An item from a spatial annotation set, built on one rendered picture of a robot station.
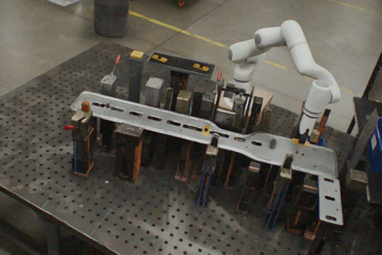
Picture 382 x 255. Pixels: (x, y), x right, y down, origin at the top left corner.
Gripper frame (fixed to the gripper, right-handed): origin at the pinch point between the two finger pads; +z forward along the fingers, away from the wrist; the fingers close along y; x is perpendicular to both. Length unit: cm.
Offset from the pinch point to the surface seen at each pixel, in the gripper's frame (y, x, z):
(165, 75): -93, -91, 40
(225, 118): -19.6, -39.1, 13.0
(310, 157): 1.2, 6.5, 9.5
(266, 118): -14.7, -18.0, 3.4
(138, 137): 21, -76, 7
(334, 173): 8.5, 18.2, 9.5
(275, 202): 25.2, -6.4, 21.4
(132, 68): -30, -97, 2
